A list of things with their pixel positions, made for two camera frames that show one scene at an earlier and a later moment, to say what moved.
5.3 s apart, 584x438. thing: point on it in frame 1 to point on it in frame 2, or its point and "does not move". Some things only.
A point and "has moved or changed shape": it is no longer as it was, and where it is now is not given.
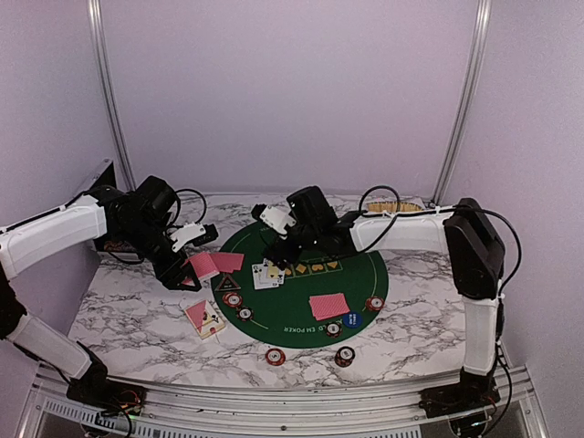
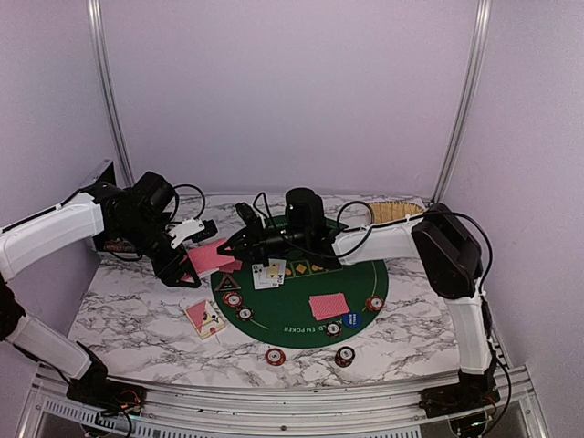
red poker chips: [232, 299] does not move
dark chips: [334, 329] does not move
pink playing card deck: [203, 266] has moved or changed shape
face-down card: [328, 306] does not move
